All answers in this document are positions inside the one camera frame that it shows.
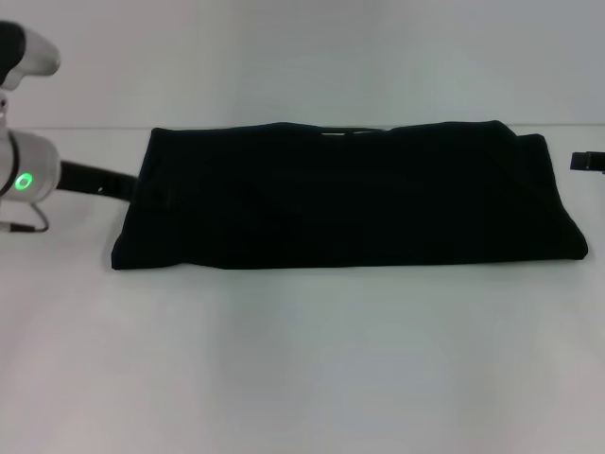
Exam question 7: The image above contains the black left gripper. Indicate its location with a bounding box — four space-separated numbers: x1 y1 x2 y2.
58 159 139 202

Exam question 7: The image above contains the black t-shirt with white print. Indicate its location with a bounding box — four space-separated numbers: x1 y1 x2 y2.
111 120 590 272

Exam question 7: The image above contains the left gripper cable with plug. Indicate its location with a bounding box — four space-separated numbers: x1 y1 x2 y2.
0 202 51 235

